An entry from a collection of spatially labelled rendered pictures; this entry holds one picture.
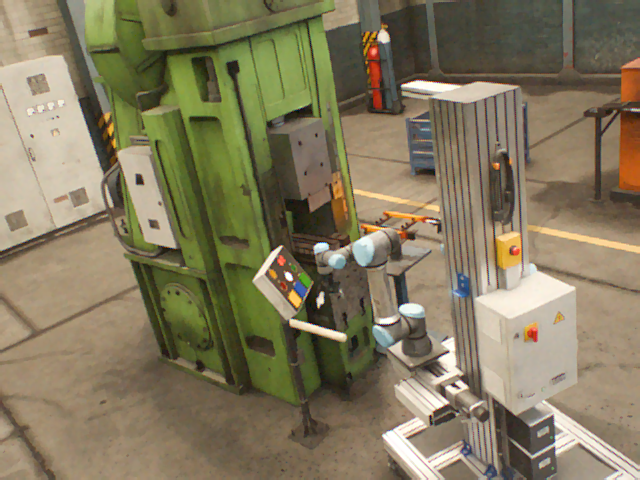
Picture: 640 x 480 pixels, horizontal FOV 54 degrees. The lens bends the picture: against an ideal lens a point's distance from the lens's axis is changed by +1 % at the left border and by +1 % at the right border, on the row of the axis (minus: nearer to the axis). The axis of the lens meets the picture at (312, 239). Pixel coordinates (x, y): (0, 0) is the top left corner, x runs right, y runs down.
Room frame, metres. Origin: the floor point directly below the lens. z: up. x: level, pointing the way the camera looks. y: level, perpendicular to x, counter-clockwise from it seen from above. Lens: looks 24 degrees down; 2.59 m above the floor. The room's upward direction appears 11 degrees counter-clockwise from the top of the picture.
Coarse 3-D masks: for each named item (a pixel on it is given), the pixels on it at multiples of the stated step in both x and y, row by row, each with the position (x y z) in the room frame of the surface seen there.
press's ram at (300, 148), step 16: (272, 128) 3.59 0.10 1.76; (288, 128) 3.51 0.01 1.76; (304, 128) 3.48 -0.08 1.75; (320, 128) 3.58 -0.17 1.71; (272, 144) 3.49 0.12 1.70; (288, 144) 3.40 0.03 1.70; (304, 144) 3.47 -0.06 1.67; (320, 144) 3.56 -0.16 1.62; (288, 160) 3.42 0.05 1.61; (304, 160) 3.45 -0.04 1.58; (320, 160) 3.55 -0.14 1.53; (288, 176) 3.44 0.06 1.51; (304, 176) 3.43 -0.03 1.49; (320, 176) 3.53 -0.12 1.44; (288, 192) 3.46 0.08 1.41; (304, 192) 3.41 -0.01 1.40
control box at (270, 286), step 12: (276, 252) 3.12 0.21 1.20; (264, 264) 3.06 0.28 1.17; (276, 264) 3.02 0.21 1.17; (288, 264) 3.09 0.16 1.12; (264, 276) 2.87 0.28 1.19; (276, 276) 2.93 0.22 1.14; (264, 288) 2.87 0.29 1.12; (276, 288) 2.86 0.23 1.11; (288, 288) 2.93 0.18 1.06; (276, 300) 2.86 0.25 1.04; (288, 300) 2.86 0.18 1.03; (288, 312) 2.84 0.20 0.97
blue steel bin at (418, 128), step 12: (408, 120) 7.28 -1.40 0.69; (420, 120) 7.17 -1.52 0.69; (408, 132) 7.29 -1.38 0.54; (420, 132) 7.17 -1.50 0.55; (408, 144) 7.30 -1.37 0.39; (420, 144) 7.17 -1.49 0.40; (432, 144) 7.05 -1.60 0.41; (528, 144) 6.95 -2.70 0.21; (420, 156) 7.20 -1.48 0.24; (432, 156) 7.07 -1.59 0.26; (528, 156) 6.94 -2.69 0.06; (432, 168) 7.07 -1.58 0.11
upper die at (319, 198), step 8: (320, 192) 3.51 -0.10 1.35; (328, 192) 3.56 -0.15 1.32; (288, 200) 3.54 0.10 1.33; (296, 200) 3.49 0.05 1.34; (304, 200) 3.44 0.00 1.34; (312, 200) 3.45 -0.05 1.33; (320, 200) 3.50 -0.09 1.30; (328, 200) 3.55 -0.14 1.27; (288, 208) 3.55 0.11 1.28; (296, 208) 3.50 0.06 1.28; (304, 208) 3.45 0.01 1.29; (312, 208) 3.44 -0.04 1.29
